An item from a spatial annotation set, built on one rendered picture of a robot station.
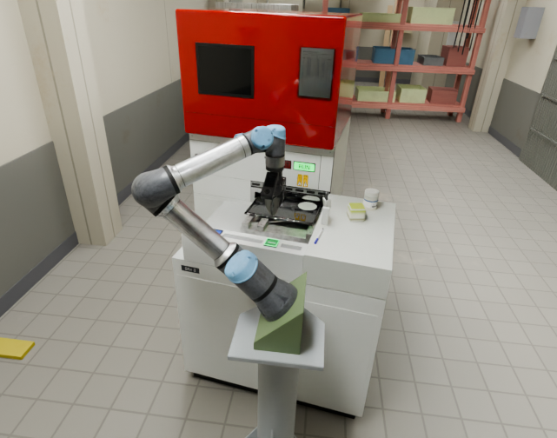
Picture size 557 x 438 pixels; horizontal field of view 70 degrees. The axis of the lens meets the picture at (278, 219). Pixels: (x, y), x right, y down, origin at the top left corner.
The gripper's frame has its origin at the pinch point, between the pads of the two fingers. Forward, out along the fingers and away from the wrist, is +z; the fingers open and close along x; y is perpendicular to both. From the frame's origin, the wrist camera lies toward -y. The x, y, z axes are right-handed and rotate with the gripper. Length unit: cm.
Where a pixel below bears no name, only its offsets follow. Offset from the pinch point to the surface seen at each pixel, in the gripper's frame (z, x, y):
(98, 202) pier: 70, 174, 101
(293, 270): 23.0, -11.1, -4.0
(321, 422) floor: 111, -31, -7
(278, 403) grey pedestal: 60, -16, -39
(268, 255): 17.5, 0.0, -4.0
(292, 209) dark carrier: 21, 2, 46
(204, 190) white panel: 24, 59, 58
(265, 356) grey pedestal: 29, -12, -47
